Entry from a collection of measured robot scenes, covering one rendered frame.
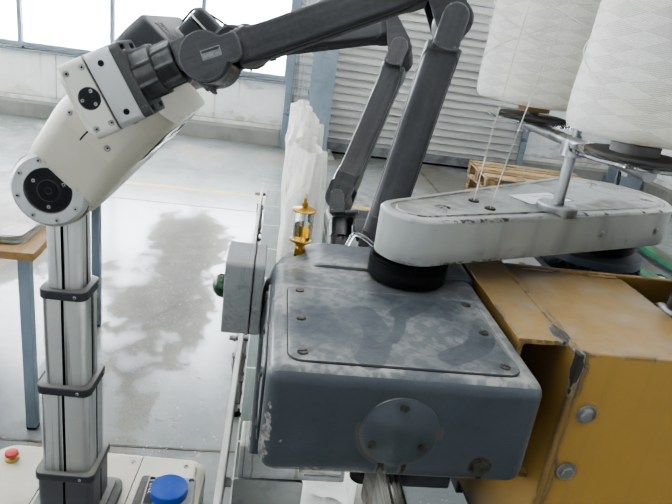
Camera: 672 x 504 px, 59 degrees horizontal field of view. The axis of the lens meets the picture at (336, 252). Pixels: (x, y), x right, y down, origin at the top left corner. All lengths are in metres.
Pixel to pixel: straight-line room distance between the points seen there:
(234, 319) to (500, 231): 0.32
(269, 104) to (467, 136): 2.74
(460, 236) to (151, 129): 0.70
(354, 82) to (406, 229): 7.60
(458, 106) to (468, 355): 8.01
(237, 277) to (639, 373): 0.43
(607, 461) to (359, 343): 0.30
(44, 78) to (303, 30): 7.87
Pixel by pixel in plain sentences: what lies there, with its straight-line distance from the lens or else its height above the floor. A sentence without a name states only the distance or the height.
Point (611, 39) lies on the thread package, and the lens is 0.61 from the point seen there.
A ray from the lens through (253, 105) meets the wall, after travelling 8.26.
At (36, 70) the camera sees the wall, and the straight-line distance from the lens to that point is 8.80.
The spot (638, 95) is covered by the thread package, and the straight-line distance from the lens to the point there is 0.59.
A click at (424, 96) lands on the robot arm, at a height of 1.51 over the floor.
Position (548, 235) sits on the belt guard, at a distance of 0.77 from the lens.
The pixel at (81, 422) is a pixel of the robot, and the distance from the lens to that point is 1.67.
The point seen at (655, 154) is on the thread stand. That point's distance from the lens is 0.65.
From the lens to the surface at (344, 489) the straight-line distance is 1.13.
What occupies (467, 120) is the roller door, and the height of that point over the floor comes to 0.66.
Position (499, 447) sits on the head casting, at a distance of 0.56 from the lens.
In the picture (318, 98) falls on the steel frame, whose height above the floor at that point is 0.74.
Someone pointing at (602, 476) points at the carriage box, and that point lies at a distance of 0.71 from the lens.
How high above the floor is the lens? 1.59
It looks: 20 degrees down
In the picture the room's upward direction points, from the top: 8 degrees clockwise
